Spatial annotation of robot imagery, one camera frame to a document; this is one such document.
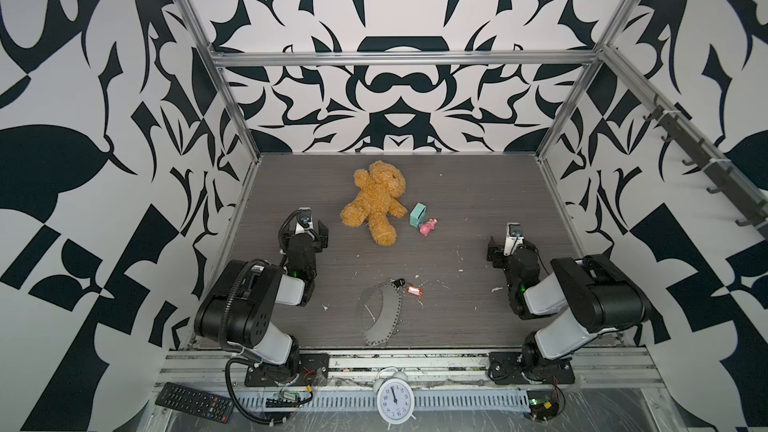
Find red key tag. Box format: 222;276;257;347
406;285;424;298

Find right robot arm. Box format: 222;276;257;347
487;236;653;384

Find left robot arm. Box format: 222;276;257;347
194;207;328;382

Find brown teddy bear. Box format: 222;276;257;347
340;160;407;246

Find pink toy figure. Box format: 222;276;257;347
418;218;438;237

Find teal toy block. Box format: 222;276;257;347
409;203;427;229

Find green electronics module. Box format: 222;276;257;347
524;388;565;423

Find small circuit board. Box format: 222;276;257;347
265;388;314;408

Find white alarm clock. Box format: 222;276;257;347
373;367;415;426

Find black remote control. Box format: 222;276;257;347
155;383;235;424

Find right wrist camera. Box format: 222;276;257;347
503;222;524;256

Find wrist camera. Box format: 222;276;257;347
294;207;315;235
503;222;524;256

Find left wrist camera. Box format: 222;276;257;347
294;207;315;235

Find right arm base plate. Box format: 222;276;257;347
487;352;576;385

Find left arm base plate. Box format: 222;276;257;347
244;352;330;387

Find white cable duct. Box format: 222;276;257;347
239;387;534;413

